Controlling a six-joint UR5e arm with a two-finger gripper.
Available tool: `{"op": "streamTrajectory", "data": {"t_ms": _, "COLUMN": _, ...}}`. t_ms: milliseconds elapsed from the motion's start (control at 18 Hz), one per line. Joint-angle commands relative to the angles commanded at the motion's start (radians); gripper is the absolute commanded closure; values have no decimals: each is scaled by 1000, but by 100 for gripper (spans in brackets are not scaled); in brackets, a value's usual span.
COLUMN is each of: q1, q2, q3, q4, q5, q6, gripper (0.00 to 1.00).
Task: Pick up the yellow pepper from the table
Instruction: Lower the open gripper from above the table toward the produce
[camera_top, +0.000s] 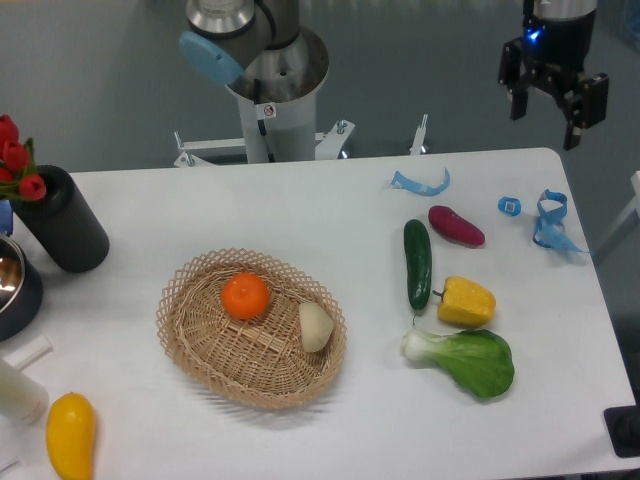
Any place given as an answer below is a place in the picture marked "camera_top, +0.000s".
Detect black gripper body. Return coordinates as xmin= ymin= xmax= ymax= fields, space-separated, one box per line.
xmin=522 ymin=0 xmax=597 ymax=96

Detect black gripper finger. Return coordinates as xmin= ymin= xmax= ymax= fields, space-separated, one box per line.
xmin=563 ymin=73 xmax=609 ymax=150
xmin=498 ymin=38 xmax=531 ymax=120

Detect yellow bell pepper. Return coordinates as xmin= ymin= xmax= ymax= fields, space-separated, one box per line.
xmin=433 ymin=276 xmax=496 ymax=328

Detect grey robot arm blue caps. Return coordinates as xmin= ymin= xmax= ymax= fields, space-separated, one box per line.
xmin=179 ymin=1 xmax=609 ymax=150

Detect small blue tape roll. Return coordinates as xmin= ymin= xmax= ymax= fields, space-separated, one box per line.
xmin=498 ymin=196 xmax=522 ymax=217

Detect tangled blue tape ribbon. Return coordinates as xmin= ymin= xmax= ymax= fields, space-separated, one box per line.
xmin=532 ymin=189 xmax=589 ymax=254

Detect blue tape strip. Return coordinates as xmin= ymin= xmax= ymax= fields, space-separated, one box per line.
xmin=389 ymin=168 xmax=451 ymax=197

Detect purple sweet potato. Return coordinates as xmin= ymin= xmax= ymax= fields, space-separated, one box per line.
xmin=428 ymin=205 xmax=485 ymax=247

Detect green cucumber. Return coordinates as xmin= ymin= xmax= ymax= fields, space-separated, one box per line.
xmin=403 ymin=219 xmax=433 ymax=317

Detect green bok choy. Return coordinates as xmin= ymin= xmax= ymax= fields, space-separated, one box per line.
xmin=401 ymin=329 xmax=515 ymax=399

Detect black device table corner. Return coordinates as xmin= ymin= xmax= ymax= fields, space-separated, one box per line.
xmin=604 ymin=405 xmax=639 ymax=458

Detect orange mandarin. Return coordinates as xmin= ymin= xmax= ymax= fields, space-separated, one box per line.
xmin=221 ymin=272 xmax=270 ymax=320

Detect woven wicker basket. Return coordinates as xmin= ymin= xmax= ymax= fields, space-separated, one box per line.
xmin=156 ymin=249 xmax=346 ymax=410

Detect black cylindrical vase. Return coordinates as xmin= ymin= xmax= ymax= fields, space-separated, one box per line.
xmin=11 ymin=165 xmax=110 ymax=273

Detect red tulip flowers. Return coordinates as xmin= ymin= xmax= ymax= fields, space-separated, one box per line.
xmin=1 ymin=114 xmax=47 ymax=202

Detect blue object left edge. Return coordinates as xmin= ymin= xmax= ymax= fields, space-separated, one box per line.
xmin=0 ymin=200 xmax=14 ymax=236

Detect dark metal bowl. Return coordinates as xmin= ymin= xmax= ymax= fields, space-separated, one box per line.
xmin=1 ymin=235 xmax=43 ymax=341

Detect yellow squash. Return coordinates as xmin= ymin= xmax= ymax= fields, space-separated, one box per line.
xmin=45 ymin=392 xmax=96 ymax=480

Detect white plastic bottle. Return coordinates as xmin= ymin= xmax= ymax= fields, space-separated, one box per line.
xmin=0 ymin=359 xmax=49 ymax=425

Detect white frame at right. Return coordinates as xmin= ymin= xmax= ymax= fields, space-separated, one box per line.
xmin=592 ymin=171 xmax=640 ymax=266

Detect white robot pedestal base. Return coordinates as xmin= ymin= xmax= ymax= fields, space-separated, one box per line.
xmin=172 ymin=79 xmax=430 ymax=169

